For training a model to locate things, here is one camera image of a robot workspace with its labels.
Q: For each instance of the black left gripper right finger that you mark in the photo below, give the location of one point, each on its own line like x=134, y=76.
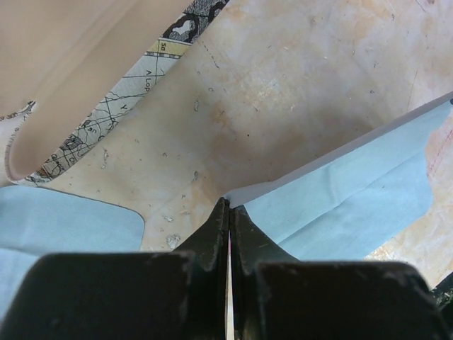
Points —
x=277, y=296

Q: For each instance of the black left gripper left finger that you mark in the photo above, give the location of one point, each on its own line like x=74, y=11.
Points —
x=148, y=295

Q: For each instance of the light blue cloth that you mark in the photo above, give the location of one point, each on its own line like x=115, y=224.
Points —
x=39, y=221
x=347, y=203

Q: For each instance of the map print glasses case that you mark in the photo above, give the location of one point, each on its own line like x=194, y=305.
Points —
x=72, y=70

